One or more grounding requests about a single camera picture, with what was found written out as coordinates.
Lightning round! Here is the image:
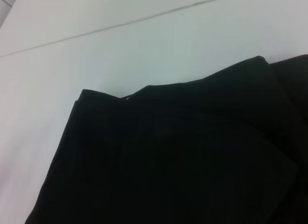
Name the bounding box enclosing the black shirt with white print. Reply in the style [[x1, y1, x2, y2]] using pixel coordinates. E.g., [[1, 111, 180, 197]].
[[25, 54, 308, 224]]

